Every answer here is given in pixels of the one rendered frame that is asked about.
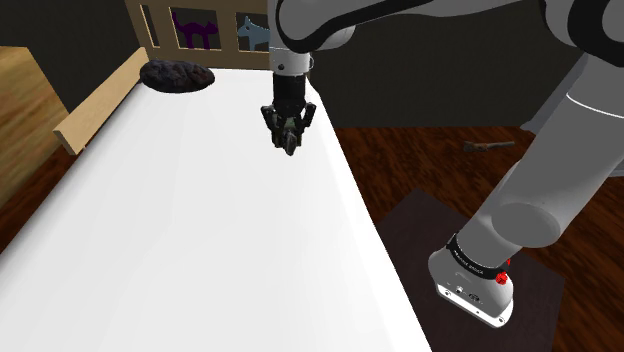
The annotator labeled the white bed with wooden frame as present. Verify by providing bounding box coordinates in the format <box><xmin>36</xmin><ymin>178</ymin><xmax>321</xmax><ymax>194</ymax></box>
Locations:
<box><xmin>0</xmin><ymin>0</ymin><xmax>433</xmax><ymax>352</ymax></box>

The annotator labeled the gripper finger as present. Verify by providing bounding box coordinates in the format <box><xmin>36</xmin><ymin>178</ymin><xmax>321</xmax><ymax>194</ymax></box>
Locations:
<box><xmin>260</xmin><ymin>103</ymin><xmax>293</xmax><ymax>157</ymax></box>
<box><xmin>290</xmin><ymin>101</ymin><xmax>318</xmax><ymax>157</ymax></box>

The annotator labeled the brown stick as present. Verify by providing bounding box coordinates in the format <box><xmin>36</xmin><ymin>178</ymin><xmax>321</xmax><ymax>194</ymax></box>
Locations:
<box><xmin>462</xmin><ymin>140</ymin><xmax>516</xmax><ymax>154</ymax></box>

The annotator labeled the dark round pillow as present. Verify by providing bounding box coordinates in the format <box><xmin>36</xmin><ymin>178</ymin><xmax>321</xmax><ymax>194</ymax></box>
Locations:
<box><xmin>139</xmin><ymin>59</ymin><xmax>217</xmax><ymax>95</ymax></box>

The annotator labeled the dark robot stand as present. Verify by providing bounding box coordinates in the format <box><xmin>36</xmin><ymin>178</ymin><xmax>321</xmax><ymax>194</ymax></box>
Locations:
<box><xmin>375</xmin><ymin>188</ymin><xmax>567</xmax><ymax>352</ymax></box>

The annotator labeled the light wooden cabinet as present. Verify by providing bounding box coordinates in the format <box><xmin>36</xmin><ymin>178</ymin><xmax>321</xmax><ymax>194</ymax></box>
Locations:
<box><xmin>0</xmin><ymin>45</ymin><xmax>70</xmax><ymax>208</ymax></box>

